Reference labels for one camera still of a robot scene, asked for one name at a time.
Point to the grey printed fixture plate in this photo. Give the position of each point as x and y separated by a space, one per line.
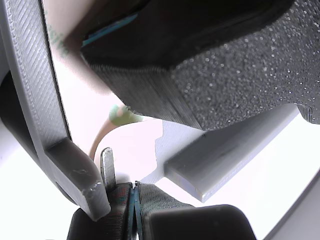
30 62

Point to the white round base board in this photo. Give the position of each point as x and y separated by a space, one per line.
262 187

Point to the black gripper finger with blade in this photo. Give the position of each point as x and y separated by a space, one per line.
110 225

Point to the black grainy gripper finger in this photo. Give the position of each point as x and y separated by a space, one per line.
200 75

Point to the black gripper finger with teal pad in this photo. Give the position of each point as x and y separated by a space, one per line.
187 222

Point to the beige 3M tape liner film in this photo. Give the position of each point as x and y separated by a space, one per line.
116 116

